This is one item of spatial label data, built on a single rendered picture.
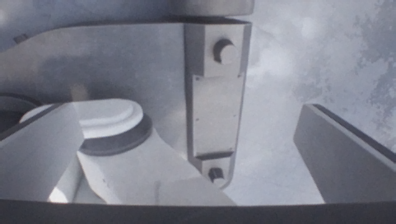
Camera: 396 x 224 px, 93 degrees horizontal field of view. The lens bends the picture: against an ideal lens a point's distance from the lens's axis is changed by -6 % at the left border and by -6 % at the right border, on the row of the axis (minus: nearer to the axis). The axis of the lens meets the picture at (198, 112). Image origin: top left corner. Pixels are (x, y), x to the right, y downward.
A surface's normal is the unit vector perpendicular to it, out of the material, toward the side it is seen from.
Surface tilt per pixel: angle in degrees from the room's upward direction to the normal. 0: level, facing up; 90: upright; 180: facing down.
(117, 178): 90
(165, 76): 0
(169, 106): 0
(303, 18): 0
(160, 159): 90
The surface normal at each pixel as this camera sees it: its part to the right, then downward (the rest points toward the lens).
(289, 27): 0.20, 0.48
